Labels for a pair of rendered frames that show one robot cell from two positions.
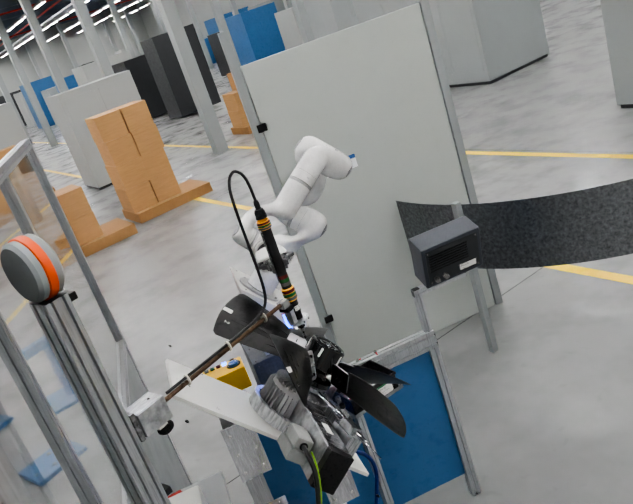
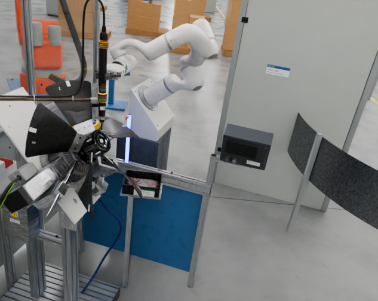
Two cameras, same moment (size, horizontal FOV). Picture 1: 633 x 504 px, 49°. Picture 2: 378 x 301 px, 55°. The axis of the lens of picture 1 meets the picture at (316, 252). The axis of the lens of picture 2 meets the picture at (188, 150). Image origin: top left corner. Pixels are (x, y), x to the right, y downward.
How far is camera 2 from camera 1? 1.18 m
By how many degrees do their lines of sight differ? 22
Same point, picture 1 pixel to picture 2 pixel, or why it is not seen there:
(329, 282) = not seen: hidden behind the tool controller
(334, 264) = (240, 123)
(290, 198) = (153, 46)
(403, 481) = (153, 249)
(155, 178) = not seen: hidden behind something
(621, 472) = not seen: outside the picture
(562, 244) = (360, 202)
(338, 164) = (203, 46)
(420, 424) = (177, 229)
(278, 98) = (264, 7)
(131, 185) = (231, 34)
